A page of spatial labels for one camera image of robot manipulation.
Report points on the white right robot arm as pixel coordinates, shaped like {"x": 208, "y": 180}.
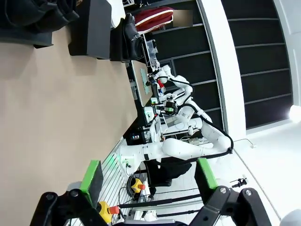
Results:
{"x": 183, "y": 148}

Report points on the white neighbouring robot arm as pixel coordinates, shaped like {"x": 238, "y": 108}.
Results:
{"x": 181, "y": 82}

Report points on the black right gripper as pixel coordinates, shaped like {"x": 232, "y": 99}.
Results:
{"x": 170, "y": 107}

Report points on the black leather ankle boot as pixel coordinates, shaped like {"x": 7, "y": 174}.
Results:
{"x": 131, "y": 37}
{"x": 63, "y": 15}
{"x": 21, "y": 13}

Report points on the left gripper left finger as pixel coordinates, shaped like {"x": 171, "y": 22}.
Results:
{"x": 92, "y": 183}

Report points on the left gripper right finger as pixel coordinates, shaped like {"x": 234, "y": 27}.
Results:
{"x": 205, "y": 179}

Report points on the red and white bag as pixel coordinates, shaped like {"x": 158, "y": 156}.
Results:
{"x": 152, "y": 17}

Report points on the clear plastic box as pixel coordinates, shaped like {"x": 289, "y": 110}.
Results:
{"x": 150, "y": 53}

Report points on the black control box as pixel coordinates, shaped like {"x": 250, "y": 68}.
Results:
{"x": 135, "y": 137}

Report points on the background table with green mat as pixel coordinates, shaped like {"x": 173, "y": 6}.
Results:
{"x": 138, "y": 82}

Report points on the yellow emergency stop button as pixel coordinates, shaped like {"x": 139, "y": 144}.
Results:
{"x": 105, "y": 210}
{"x": 137, "y": 185}

